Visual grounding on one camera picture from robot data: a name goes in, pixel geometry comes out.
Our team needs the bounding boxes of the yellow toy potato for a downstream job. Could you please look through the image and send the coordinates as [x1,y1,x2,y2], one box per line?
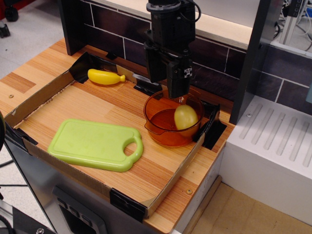
[174,105,198,130]

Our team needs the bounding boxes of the dark grey cabinet post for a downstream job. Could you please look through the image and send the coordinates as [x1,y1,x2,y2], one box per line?
[230,0,283,125]

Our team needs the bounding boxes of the green plastic cutting board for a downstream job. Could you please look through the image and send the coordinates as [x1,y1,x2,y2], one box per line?
[47,119,143,172]

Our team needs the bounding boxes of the grey toy oven front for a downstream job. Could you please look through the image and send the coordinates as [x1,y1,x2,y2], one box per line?
[53,187,108,234]

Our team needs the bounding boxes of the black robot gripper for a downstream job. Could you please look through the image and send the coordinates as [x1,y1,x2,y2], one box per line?
[144,0,196,98]

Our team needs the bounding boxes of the white toy sink drainboard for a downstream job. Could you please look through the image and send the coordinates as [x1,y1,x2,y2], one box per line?
[219,97,312,224]

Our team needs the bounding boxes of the yellow toy banana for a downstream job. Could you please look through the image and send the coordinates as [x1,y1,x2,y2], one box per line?
[87,69,126,85]

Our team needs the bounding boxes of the cardboard fence with black tape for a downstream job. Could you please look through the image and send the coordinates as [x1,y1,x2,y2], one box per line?
[0,49,234,232]

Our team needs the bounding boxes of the orange transparent plastic pot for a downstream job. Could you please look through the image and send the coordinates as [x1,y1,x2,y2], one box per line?
[143,89,204,147]

